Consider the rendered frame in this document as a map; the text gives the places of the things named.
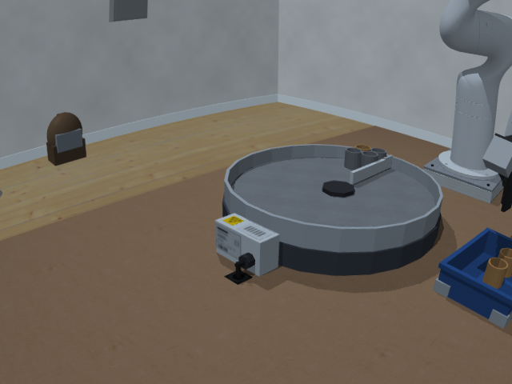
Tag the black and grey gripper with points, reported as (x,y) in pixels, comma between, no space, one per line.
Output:
(507,182)

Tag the grey cylinder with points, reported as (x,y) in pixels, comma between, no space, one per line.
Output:
(368,157)
(381,154)
(352,159)

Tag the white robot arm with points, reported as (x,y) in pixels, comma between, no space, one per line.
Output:
(477,153)

